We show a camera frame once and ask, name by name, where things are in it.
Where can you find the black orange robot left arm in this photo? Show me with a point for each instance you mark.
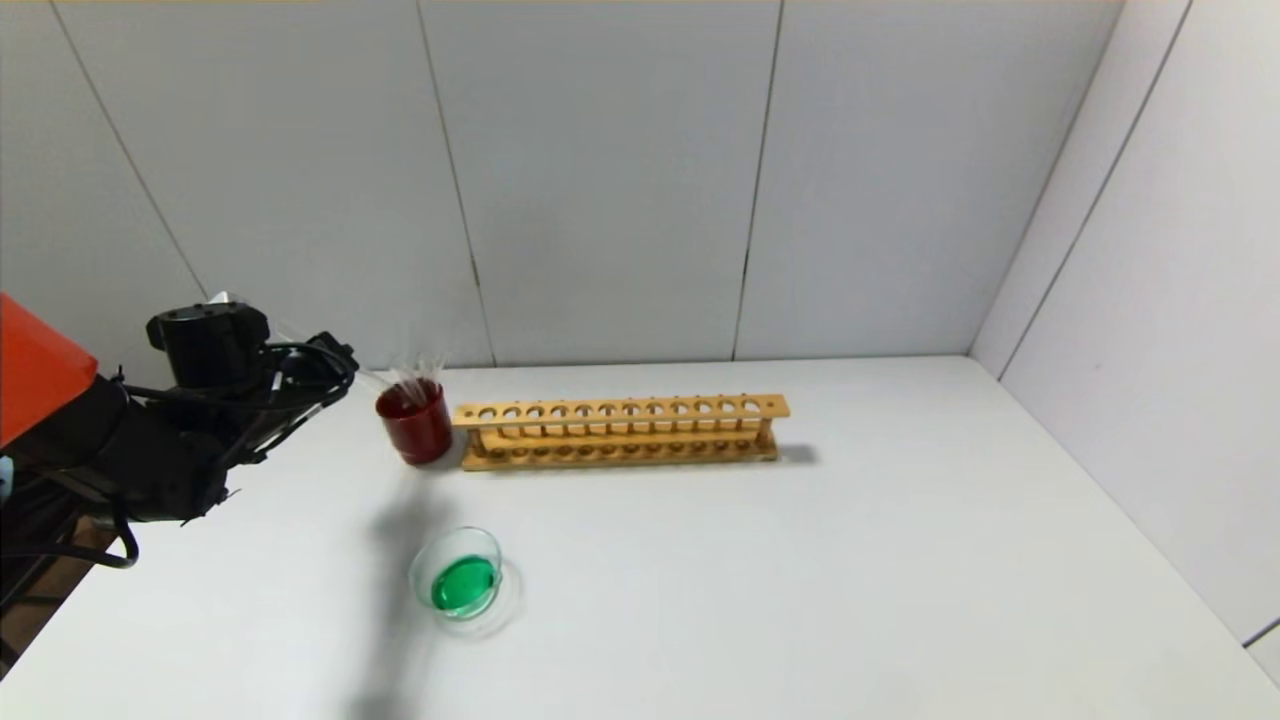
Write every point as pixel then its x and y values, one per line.
pixel 120 440

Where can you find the red plastic cup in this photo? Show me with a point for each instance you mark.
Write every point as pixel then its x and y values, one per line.
pixel 418 432

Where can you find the clear glass beaker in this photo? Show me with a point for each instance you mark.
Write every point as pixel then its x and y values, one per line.
pixel 465 585

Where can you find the empty glass test tube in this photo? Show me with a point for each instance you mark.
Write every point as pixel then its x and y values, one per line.
pixel 410 372
pixel 436 368

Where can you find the wooden test tube rack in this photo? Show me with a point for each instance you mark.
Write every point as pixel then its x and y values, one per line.
pixel 620 408

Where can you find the dark background furniture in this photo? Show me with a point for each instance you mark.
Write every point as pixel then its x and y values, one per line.
pixel 30 590

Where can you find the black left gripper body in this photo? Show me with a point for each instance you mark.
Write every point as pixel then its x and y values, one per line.
pixel 336 356

